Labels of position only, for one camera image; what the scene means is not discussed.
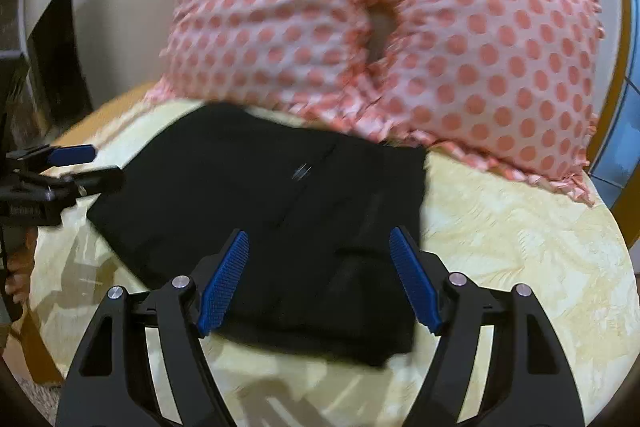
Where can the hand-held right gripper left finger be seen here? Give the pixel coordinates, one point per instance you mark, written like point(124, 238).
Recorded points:
point(222, 284)

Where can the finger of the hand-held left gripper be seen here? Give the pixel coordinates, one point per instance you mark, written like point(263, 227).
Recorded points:
point(97, 180)
point(75, 154)

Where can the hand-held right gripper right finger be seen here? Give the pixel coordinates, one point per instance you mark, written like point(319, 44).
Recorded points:
point(415, 282)

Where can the black pants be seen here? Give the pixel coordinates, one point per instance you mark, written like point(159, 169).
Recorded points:
point(310, 252)

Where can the person's left hand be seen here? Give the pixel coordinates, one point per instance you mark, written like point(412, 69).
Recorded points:
point(21, 279)

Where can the cream bed sheet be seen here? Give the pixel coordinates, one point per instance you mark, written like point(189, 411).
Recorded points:
point(500, 287)

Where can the black television screen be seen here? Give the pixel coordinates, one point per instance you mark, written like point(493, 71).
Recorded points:
point(55, 57)

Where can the pink polka dot pillow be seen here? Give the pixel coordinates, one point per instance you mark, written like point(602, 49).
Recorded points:
point(500, 72)
point(270, 17)

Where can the glass window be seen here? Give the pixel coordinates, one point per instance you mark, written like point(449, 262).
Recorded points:
point(625, 147)

